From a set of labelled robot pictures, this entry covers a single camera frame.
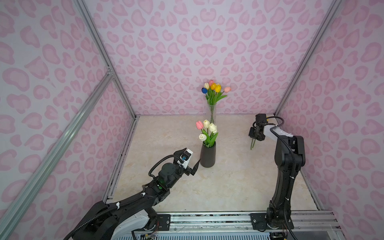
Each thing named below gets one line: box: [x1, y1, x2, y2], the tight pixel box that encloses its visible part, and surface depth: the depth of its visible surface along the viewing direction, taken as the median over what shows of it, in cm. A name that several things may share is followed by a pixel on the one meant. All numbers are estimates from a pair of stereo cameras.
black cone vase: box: [200, 141, 217, 168], surface depth 90 cm
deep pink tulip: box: [196, 120, 204, 134], surface depth 76 cm
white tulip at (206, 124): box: [203, 119, 211, 135], surface depth 76 cm
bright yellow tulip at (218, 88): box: [214, 84, 222, 93], surface depth 92 cm
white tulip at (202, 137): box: [199, 133, 207, 142], surface depth 70 cm
